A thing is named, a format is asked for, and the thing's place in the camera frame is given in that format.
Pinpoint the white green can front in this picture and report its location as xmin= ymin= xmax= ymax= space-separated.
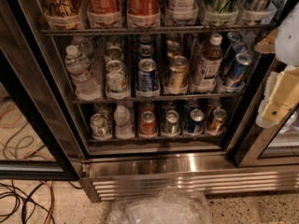
xmin=106 ymin=61 xmax=127 ymax=93

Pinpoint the orange cable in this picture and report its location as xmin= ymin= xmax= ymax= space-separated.
xmin=40 ymin=180 xmax=56 ymax=224

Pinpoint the blue energy can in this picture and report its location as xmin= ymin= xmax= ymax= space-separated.
xmin=221 ymin=42 xmax=249 ymax=77
xmin=224 ymin=53 xmax=253 ymax=88
xmin=225 ymin=32 xmax=242 ymax=47

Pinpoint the white green can bottom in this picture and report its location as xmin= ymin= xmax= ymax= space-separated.
xmin=90 ymin=113 xmax=111 ymax=138

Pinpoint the steel fridge base grille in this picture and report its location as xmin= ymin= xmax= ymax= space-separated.
xmin=79 ymin=153 xmax=299 ymax=203

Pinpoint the fridge glass door left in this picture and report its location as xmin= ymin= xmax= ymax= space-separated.
xmin=0 ymin=0 xmax=84 ymax=180

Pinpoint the clear water bottle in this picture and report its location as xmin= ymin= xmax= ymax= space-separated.
xmin=71 ymin=35 xmax=95 ymax=63
xmin=64 ymin=45 xmax=100 ymax=101

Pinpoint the top wire shelf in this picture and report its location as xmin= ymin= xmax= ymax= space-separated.
xmin=41 ymin=23 xmax=276 ymax=36

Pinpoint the blue energy can front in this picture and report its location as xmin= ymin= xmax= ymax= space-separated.
xmin=224 ymin=53 xmax=253 ymax=88

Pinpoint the wire shelf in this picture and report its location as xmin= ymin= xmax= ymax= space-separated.
xmin=41 ymin=23 xmax=276 ymax=36
xmin=72 ymin=92 xmax=243 ymax=105

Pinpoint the copper can bottom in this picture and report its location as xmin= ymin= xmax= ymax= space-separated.
xmin=206 ymin=108 xmax=228 ymax=132

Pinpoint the clear water bottle front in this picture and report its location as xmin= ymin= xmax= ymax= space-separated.
xmin=64 ymin=45 xmax=100 ymax=101

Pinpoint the orange soda can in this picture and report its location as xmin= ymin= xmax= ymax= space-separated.
xmin=166 ymin=55 xmax=189 ymax=89
xmin=165 ymin=34 xmax=180 ymax=44
xmin=166 ymin=43 xmax=183 ymax=58

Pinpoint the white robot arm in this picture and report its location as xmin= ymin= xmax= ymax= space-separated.
xmin=254 ymin=4 xmax=299 ymax=128

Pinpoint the black cable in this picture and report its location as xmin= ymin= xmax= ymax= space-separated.
xmin=0 ymin=179 xmax=55 ymax=224

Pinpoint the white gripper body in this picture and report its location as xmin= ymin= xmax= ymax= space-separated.
xmin=255 ymin=64 xmax=299 ymax=129

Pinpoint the middle wire shelf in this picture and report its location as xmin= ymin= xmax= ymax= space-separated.
xmin=72 ymin=92 xmax=243 ymax=105

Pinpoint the small water bottle bottom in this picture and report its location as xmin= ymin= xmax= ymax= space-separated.
xmin=114 ymin=105 xmax=134 ymax=139

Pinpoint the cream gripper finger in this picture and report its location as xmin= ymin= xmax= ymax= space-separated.
xmin=254 ymin=28 xmax=278 ymax=54
xmin=261 ymin=67 xmax=299 ymax=124

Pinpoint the white green can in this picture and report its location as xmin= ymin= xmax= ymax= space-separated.
xmin=106 ymin=35 xmax=122 ymax=48
xmin=90 ymin=113 xmax=111 ymax=138
xmin=104 ymin=46 xmax=124 ymax=63
xmin=106 ymin=61 xmax=127 ymax=93

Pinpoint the iced tea bottle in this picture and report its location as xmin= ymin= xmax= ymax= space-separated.
xmin=192 ymin=34 xmax=223 ymax=87

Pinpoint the fridge glass door right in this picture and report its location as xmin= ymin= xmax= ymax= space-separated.
xmin=231 ymin=55 xmax=299 ymax=167

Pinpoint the orange soda can front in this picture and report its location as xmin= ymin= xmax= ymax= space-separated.
xmin=166 ymin=55 xmax=189 ymax=89

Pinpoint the red cola can bottom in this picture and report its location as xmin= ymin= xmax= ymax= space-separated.
xmin=139 ymin=111 xmax=157 ymax=135

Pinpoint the blue Pepsi can front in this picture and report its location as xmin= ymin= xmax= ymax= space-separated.
xmin=137 ymin=59 xmax=158 ymax=92

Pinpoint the green silver can bottom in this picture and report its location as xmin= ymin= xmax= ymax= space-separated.
xmin=163 ymin=110 xmax=179 ymax=134

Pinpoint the blue can bottom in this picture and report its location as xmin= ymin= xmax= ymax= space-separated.
xmin=184 ymin=108 xmax=205 ymax=133

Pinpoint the blue pepsi can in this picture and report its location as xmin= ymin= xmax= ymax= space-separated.
xmin=137 ymin=59 xmax=158 ymax=92
xmin=137 ymin=45 xmax=155 ymax=60
xmin=137 ymin=35 xmax=154 ymax=46

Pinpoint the clear water bottle back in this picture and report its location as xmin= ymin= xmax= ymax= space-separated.
xmin=71 ymin=35 xmax=95 ymax=63

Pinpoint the fridge glass door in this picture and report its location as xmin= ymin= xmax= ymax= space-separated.
xmin=231 ymin=55 xmax=299 ymax=167
xmin=0 ymin=0 xmax=84 ymax=180

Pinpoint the clear plastic bag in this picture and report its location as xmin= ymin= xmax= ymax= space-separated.
xmin=107 ymin=187 xmax=212 ymax=224

